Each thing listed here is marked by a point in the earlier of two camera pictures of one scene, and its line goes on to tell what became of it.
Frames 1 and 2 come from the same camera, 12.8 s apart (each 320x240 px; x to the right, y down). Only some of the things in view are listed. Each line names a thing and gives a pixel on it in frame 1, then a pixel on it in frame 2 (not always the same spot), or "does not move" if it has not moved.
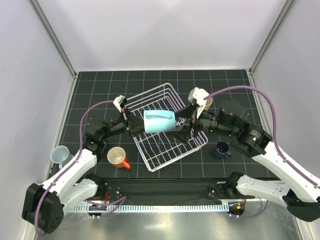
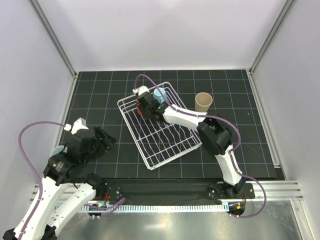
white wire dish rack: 164,140 does not move
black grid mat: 162,123 does not move
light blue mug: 158,120 -> 157,95
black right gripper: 187,113 -> 145,115
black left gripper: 132,125 -> 105,144
